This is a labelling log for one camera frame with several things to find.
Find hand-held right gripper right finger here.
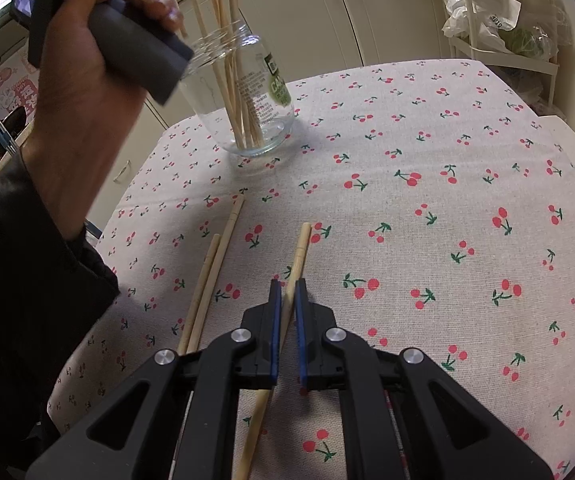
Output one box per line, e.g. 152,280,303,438
294,277,553,480

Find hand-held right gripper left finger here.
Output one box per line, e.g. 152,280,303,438
25,279,283,480

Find glass jar green label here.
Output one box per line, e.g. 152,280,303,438
178,20,295,157

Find slim wooden chopstick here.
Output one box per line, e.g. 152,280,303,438
185,195,246,356
176,233,222,356
230,222,313,480

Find bunch of wooden chopsticks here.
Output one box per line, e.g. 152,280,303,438
158,0,268,153

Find person's left forearm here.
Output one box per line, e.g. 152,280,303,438
0,152,121,480

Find person's left hand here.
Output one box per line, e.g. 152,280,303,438
20,0,183,242

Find black wok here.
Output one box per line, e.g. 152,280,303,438
0,105,29,136

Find cherry print tablecloth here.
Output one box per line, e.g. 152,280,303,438
48,60,575,480

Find white trolley rack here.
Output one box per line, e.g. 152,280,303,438
437,0,565,116

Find white plastic bag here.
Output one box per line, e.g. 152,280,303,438
441,0,524,56

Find bag of green vegetables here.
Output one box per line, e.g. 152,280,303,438
497,25,559,61

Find red white wall stickers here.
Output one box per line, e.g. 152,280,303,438
0,55,41,153

